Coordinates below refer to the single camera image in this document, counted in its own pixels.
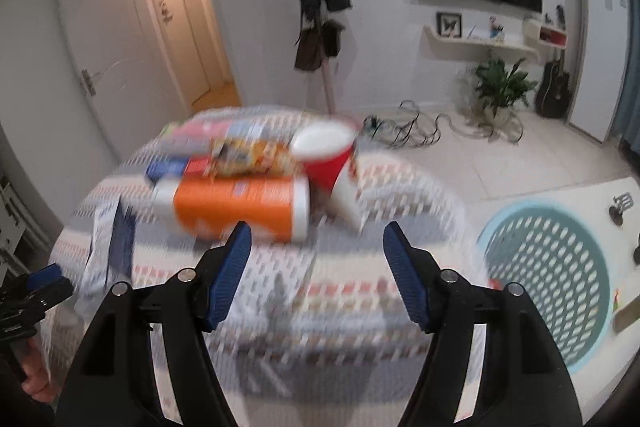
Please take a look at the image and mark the orange soymilk cup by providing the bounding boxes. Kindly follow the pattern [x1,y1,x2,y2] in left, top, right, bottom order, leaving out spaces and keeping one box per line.
[152,176,310,243]

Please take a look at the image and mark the colourful snack box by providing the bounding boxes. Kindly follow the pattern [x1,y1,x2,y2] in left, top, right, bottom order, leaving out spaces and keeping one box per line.
[145,119,303,184]

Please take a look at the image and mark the red paper cup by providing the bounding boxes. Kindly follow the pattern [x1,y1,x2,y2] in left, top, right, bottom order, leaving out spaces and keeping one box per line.
[290,120,357,193]

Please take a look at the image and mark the person's left hand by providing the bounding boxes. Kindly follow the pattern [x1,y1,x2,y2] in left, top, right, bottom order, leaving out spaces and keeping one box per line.
[21,337,58,404]

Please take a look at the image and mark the light blue perforated basket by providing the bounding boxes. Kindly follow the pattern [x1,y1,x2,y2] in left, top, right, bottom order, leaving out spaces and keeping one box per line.
[477,199,614,373]

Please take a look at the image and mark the woven striped tablecloth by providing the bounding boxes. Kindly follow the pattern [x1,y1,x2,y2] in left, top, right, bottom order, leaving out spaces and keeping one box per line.
[41,106,488,426]

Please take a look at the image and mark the phone stand on table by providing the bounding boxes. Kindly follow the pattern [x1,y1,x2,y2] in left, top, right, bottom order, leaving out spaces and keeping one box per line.
[608,192,634,228]

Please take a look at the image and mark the white interior door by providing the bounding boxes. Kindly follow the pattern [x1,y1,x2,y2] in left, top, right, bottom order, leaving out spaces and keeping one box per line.
[58,0,183,161]

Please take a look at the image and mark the blue striped curtain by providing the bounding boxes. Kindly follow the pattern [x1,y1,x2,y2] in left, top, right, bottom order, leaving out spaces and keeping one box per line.
[613,0,640,155]

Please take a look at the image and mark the black acoustic guitar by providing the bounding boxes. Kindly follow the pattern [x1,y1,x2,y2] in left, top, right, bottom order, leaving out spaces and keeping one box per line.
[535,50,572,119]

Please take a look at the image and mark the potted green plant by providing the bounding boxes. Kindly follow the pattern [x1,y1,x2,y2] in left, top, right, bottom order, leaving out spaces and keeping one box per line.
[475,56,537,128]

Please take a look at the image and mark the white refrigerator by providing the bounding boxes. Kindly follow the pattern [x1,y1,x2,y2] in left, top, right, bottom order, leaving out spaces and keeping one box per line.
[568,0,629,143]

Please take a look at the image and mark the pink coat rack stand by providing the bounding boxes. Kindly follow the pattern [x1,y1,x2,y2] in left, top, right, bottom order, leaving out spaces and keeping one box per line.
[320,50,335,114]

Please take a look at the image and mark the framed butterfly picture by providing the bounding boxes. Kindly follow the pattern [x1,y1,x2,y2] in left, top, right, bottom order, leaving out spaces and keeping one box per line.
[436,12,462,38]

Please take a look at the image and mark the brown hanging bag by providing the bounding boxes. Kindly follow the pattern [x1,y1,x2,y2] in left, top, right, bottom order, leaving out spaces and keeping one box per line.
[294,26,323,72]

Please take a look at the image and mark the small black hanging bag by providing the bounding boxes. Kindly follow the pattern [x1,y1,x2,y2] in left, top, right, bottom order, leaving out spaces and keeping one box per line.
[321,20,345,57]

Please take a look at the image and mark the black floor cables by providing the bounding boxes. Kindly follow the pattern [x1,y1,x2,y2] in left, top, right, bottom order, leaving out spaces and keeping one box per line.
[361,98,524,151]

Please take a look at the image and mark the white curved wall shelf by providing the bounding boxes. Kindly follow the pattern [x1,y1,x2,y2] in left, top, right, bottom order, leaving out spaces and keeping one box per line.
[423,25,541,62]

